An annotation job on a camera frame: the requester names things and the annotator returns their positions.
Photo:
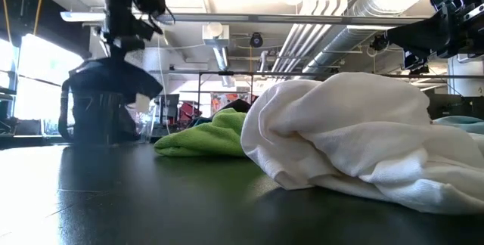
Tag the aluminium overhead frame beam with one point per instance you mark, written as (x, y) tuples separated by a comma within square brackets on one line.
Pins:
[(264, 19)]

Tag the large bright window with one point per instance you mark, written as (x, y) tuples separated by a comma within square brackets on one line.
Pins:
[(45, 78)]

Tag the light blue towel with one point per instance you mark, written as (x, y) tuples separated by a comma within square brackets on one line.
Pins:
[(461, 122)]

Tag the clear plastic bin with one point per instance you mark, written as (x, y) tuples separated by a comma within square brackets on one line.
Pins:
[(102, 124)]

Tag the white ceiling box unit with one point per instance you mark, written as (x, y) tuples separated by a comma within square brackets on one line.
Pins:
[(215, 33)]

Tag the lime green towel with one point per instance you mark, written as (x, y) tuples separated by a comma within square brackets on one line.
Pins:
[(204, 139)]

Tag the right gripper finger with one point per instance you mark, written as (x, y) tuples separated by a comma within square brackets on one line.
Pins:
[(435, 50), (416, 29)]

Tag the silver ventilation duct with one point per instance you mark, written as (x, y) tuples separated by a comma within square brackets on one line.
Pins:
[(340, 44)]

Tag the black metal rig frame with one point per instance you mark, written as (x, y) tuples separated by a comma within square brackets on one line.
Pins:
[(227, 73)]

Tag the black ceiling-mounted device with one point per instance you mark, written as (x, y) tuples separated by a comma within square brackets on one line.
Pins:
[(378, 42)]

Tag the small black ceiling device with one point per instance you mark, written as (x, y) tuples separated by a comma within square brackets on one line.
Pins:
[(422, 70)]

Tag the black overhead camera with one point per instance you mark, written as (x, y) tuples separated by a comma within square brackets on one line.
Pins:
[(256, 40)]

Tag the white towel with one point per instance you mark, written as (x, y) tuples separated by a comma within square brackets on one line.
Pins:
[(340, 131)]

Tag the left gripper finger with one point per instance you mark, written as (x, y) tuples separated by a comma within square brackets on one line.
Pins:
[(134, 44), (113, 50)]

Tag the white ceiling pipes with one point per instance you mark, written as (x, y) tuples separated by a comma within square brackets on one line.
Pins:
[(302, 44)]

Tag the black aluminium table frame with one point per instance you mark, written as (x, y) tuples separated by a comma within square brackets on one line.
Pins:
[(30, 141)]

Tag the floral patterned poster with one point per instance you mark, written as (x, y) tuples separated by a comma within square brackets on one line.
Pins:
[(227, 103)]

